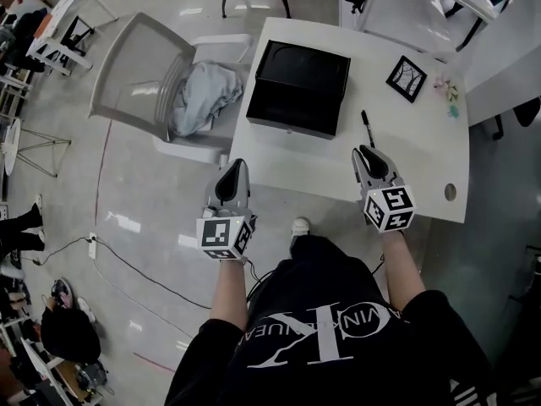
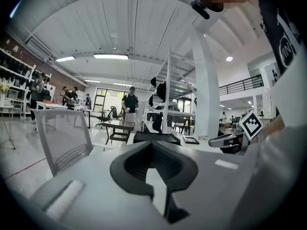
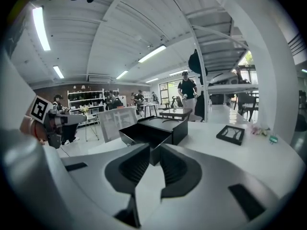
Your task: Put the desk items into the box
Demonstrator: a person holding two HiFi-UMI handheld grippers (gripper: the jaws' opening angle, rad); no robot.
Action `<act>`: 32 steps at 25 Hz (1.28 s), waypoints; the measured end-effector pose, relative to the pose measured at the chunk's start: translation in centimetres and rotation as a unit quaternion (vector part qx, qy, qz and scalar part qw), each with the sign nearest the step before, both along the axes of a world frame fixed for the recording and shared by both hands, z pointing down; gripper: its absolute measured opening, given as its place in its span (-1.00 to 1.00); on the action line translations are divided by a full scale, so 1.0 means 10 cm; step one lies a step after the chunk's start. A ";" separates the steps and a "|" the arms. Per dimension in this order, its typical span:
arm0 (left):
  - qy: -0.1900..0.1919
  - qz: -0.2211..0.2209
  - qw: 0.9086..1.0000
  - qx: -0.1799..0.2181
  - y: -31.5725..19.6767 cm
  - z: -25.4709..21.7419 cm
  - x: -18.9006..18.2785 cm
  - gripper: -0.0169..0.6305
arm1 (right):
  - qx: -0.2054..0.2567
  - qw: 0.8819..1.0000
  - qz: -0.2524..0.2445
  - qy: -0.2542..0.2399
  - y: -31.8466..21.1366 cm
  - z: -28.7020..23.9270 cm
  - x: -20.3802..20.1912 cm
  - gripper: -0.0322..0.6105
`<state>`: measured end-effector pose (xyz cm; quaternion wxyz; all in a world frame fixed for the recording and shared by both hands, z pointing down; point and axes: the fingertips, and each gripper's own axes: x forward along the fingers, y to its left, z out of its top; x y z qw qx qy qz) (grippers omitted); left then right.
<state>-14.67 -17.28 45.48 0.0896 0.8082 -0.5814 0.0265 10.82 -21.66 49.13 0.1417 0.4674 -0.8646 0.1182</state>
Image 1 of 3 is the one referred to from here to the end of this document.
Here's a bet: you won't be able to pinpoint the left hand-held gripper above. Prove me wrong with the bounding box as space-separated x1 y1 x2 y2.
196 157 259 264

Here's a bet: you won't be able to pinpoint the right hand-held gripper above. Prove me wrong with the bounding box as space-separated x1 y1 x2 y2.
352 143 418 236

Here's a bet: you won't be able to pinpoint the black pen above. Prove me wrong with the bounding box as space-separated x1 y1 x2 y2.
360 109 377 149

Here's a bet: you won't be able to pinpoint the black box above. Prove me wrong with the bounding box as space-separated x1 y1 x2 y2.
245 39 352 140

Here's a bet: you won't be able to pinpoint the person's right forearm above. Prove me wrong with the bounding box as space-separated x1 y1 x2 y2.
381 229 428 313

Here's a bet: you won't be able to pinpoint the person's left forearm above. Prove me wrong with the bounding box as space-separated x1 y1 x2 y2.
209 260 251 326

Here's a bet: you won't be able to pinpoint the grey mesh office chair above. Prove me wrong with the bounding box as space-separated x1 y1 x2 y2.
88 12 254 167

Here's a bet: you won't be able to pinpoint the person's white shoe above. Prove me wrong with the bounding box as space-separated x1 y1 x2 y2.
291 217 312 245

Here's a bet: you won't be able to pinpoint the light blue crumpled cloth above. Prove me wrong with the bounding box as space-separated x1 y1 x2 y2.
169 60 246 139

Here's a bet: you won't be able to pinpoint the person's black trousers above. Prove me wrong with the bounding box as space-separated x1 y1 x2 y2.
289 233 374 308

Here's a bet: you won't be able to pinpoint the person's black printed shirt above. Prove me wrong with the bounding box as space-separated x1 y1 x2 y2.
164 268 496 406

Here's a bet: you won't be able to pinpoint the round white side table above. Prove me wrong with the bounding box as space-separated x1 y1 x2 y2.
0 118 73 179

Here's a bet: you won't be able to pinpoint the white rectangular table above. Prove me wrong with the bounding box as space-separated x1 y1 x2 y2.
25 0 120 76

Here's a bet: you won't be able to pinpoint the black picture frame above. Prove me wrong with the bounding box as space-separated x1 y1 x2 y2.
385 55 429 104

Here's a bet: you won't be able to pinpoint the black floor cable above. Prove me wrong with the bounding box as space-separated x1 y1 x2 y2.
95 237 212 311
20 237 92 266

